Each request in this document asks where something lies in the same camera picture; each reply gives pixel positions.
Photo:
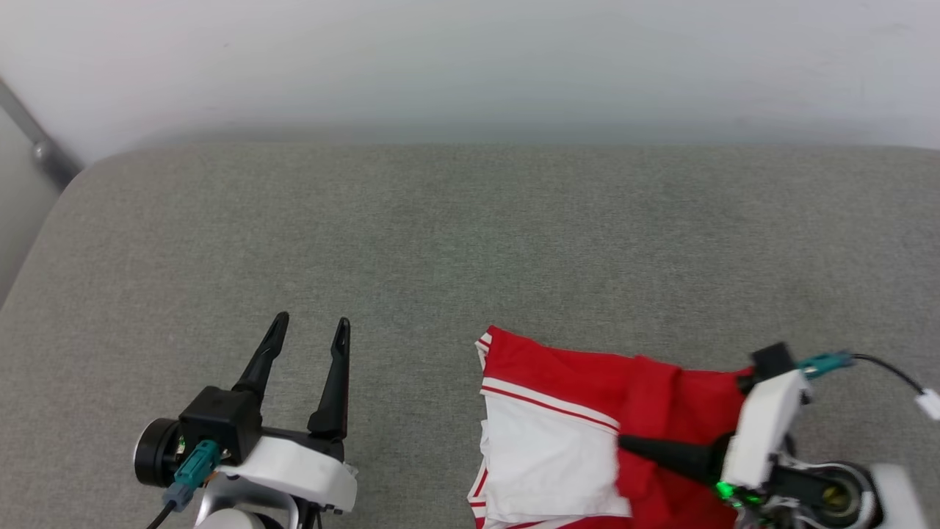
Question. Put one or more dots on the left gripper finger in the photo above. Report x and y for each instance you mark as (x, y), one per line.
(263, 360)
(336, 389)

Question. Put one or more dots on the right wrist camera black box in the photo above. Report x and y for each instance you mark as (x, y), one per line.
(769, 361)

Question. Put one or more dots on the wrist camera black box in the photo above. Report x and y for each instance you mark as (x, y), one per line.
(769, 361)
(220, 419)

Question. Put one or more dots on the left gripper body white shell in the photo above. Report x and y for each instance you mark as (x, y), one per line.
(301, 470)

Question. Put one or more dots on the right gripper body white shell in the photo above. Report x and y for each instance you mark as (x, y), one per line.
(764, 430)

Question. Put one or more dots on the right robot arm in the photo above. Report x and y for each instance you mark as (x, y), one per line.
(830, 496)

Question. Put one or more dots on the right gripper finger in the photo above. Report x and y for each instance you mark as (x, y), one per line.
(675, 455)

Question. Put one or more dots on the red and white shirt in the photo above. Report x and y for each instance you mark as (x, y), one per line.
(558, 367)

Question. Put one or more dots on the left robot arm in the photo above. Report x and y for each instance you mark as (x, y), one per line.
(231, 516)

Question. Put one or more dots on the grey metal pole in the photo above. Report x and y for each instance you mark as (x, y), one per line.
(44, 156)

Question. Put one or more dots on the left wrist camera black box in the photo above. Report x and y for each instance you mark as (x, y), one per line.
(220, 419)

